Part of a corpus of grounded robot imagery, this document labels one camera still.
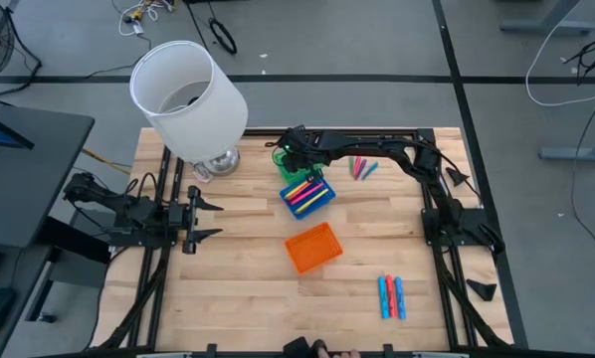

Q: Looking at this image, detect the black desk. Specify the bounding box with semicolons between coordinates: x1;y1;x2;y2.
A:
0;101;112;324

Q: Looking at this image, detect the small clear plastic object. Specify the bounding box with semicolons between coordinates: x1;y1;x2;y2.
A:
193;162;214;184

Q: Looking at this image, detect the red fat marker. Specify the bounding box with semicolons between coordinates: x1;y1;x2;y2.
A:
385;273;399;319

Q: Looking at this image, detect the black aluminium table frame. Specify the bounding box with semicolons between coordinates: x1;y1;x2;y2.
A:
91;126;530;358

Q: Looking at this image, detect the orange plastic basket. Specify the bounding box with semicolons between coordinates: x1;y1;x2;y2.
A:
284;221;344;275

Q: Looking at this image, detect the white cable bundle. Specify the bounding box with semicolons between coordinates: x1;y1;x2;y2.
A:
116;0;175;37

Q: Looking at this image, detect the green plastic basket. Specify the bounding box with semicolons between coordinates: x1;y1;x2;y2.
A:
272;148;326;185

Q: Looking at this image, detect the yellow floor cable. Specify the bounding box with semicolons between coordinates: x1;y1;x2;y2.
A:
81;146;132;176

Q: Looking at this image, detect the white floor cable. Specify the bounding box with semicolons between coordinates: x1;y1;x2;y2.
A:
524;0;595;108

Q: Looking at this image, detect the black spare gripper finger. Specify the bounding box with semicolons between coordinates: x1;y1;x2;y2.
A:
445;166;471;189
465;277;498;303

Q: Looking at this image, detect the black coiled cable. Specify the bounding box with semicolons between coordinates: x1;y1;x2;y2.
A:
207;17;239;56

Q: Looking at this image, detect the blue plastic basket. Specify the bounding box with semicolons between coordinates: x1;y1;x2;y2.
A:
279;173;337;221

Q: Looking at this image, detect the black cable bundle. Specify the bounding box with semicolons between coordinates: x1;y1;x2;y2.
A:
563;19;595;86

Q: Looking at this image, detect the white table lamp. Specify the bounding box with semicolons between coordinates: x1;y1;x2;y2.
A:
128;39;250;178

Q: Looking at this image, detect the black floor cable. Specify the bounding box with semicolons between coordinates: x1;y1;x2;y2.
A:
569;84;595;277

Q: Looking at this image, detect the person's hand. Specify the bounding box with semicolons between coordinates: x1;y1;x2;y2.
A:
316;346;362;358

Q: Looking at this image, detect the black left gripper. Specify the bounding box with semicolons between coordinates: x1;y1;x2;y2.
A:
169;185;225;256

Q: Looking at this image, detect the grey desk leg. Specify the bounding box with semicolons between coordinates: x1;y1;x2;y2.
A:
538;136;595;163
498;0;595;36

